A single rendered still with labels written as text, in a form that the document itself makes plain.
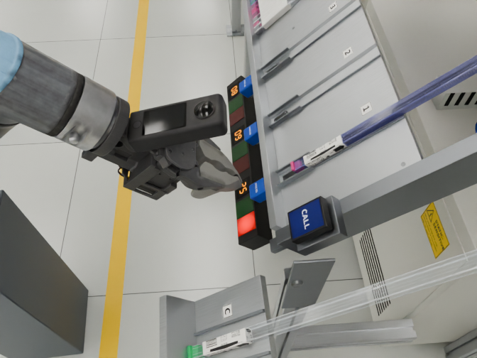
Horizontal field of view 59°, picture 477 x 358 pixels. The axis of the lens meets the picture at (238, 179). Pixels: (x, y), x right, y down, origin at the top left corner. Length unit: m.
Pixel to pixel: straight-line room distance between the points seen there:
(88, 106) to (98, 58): 1.55
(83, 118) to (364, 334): 0.72
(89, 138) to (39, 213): 1.09
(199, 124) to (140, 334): 0.90
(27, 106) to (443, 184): 0.43
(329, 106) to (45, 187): 1.19
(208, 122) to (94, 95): 0.12
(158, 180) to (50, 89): 0.17
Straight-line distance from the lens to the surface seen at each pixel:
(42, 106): 0.46
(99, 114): 0.47
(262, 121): 0.65
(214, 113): 0.47
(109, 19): 2.22
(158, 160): 0.51
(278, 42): 0.77
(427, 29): 1.11
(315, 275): 0.55
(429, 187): 0.50
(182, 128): 0.47
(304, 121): 0.63
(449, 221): 0.81
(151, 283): 1.33
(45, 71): 0.46
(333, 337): 0.95
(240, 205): 0.66
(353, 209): 0.50
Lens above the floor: 1.22
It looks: 56 degrees down
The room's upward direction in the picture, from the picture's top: straight up
